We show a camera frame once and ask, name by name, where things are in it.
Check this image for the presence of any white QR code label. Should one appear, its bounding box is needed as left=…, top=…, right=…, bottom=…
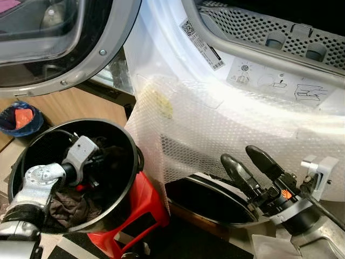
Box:
left=180, top=19, right=226, bottom=71

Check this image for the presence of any white pictogram warning sticker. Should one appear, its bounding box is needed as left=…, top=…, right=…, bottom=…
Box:
left=226, top=57, right=330, bottom=107

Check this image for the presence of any clear bubble wrap sheet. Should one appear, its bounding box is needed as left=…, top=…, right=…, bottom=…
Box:
left=125, top=73, right=345, bottom=214

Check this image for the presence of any grey perforated drum panel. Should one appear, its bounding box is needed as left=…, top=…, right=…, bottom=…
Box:
left=197, top=0, right=345, bottom=71

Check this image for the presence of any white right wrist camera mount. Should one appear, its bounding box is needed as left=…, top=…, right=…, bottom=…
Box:
left=268, top=155, right=339, bottom=226

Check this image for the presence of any black round bucket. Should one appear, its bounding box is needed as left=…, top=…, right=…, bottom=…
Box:
left=8, top=119, right=143, bottom=234

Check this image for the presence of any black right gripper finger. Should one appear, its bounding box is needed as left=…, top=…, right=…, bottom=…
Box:
left=245, top=145, right=286, bottom=181
left=220, top=154, right=265, bottom=200

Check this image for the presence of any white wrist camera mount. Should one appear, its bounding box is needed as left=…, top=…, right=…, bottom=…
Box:
left=63, top=135, right=100, bottom=187
left=268, top=155, right=339, bottom=226

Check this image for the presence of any black glass chrome-rimmed washer door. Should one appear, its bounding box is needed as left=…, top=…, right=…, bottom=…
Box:
left=164, top=173, right=270, bottom=227

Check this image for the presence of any yellow tape patch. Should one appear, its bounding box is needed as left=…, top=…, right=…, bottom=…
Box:
left=141, top=86, right=174, bottom=119

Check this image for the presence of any grey round machine door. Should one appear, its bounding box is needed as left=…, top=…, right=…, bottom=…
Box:
left=0, top=0, right=142, bottom=98

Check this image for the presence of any blue bag with orange cloth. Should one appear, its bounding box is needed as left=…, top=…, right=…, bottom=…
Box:
left=0, top=101, right=45, bottom=138

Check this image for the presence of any dark brown garment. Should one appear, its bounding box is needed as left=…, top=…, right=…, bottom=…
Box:
left=46, top=186, right=103, bottom=228

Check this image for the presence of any red plastic stool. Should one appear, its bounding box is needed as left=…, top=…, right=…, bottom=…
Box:
left=102, top=172, right=169, bottom=258

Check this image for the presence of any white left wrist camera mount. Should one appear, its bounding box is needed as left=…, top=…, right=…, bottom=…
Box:
left=63, top=135, right=100, bottom=187

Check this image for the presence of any white machine with perforated drum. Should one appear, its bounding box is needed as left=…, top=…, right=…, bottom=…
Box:
left=123, top=0, right=345, bottom=203

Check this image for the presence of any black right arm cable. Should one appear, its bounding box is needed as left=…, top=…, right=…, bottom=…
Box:
left=302, top=186, right=345, bottom=230

